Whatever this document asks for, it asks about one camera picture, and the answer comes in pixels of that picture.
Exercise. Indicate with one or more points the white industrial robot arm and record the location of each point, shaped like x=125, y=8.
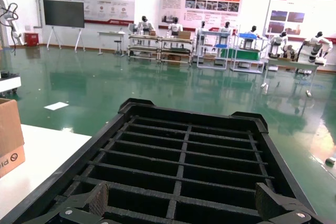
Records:
x=16, y=33

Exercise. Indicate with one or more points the grey wall pipe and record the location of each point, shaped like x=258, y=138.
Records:
x=40, y=3

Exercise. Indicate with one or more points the white work table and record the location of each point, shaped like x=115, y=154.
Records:
x=294, y=64

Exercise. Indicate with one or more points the white rack with blue shelf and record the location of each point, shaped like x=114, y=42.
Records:
x=221, y=46

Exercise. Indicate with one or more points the small cardboard carton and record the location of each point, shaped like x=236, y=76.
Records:
x=184, y=35

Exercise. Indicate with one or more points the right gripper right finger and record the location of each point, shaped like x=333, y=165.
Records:
x=270, y=205

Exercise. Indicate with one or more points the red fire equipment box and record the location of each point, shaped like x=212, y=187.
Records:
x=32, y=39

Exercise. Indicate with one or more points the white rack with green panel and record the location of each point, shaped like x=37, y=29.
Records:
x=246, y=54

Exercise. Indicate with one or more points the white humanoid robot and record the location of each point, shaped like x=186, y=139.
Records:
x=278, y=41
x=253, y=32
x=145, y=26
x=201, y=31
x=319, y=41
x=175, y=27
x=226, y=30

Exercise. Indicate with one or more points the black stool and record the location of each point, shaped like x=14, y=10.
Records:
x=117, y=41

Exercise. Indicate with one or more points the black screen on stand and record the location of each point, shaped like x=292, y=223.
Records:
x=63, y=13

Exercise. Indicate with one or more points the black slotted container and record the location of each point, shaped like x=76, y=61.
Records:
x=63, y=176

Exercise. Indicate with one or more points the brown cardboard box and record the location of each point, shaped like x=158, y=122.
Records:
x=10, y=129

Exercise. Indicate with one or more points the poster with purple photos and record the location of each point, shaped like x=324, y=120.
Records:
x=315, y=6

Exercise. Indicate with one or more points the white desk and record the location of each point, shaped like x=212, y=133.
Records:
x=111, y=33

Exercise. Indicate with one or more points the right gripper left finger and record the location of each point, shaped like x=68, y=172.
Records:
x=94, y=203

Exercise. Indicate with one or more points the white paper sheet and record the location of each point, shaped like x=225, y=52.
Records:
x=56, y=106

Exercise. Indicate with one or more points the white cart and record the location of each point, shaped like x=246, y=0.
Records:
x=9, y=82

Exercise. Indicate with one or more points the tube frame workbench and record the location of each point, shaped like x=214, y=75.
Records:
x=144, y=37
x=176, y=41

